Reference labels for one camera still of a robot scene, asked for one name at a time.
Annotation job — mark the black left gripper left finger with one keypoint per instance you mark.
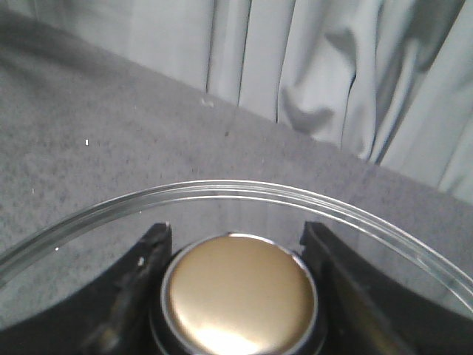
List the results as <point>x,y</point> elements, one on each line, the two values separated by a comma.
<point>110,315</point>

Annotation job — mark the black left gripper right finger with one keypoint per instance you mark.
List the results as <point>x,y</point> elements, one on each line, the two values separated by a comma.
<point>367,312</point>

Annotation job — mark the glass pot lid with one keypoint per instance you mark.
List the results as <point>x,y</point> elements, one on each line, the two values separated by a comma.
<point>236,282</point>

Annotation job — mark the white curtain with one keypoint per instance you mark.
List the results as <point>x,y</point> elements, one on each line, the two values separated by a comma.
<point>387,81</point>

